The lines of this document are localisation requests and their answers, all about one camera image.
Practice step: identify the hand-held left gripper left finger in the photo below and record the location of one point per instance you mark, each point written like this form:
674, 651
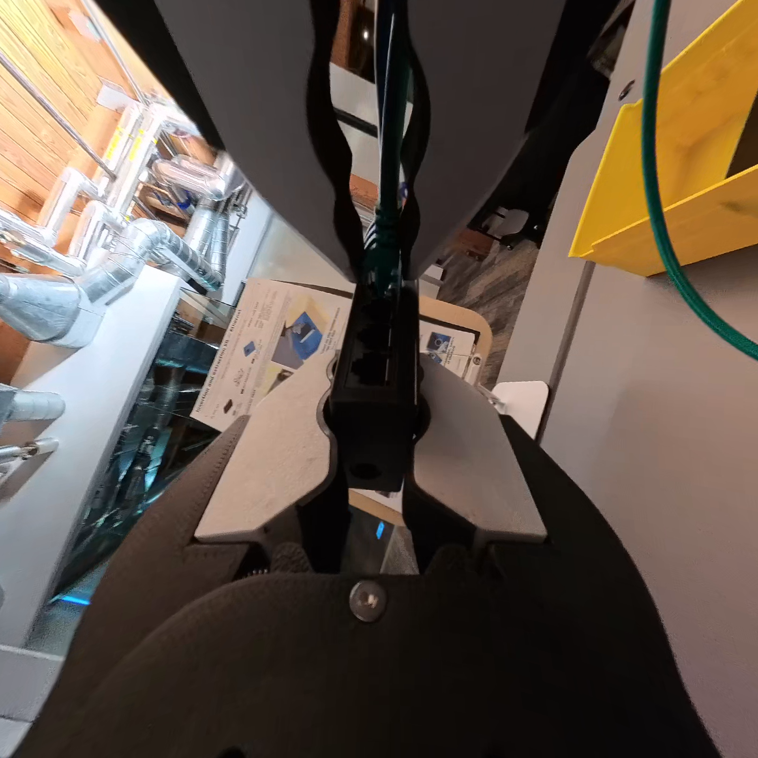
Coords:
266, 468

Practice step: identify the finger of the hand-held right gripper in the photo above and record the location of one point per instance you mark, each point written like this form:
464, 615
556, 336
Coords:
474, 89
260, 89

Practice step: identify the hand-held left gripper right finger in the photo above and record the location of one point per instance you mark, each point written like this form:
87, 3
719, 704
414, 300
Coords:
474, 474

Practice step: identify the black network switch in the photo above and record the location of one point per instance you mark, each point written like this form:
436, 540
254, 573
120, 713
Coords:
370, 426

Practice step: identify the yellow plastic bin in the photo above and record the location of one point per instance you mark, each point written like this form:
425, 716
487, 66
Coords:
681, 177

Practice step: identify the instruction poster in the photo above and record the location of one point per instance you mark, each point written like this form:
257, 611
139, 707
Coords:
266, 337

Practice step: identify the wooden display board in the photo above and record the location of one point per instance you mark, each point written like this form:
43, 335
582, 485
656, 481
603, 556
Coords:
482, 331

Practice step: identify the insulated silver pipes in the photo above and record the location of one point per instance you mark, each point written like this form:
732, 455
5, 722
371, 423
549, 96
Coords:
148, 237

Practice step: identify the small metal pipe fitting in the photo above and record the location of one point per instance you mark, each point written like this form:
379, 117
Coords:
29, 450

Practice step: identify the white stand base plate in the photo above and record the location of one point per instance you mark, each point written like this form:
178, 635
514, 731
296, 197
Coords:
524, 402

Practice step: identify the rectangular metal air duct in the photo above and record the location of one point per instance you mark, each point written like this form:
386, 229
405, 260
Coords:
41, 308
29, 405

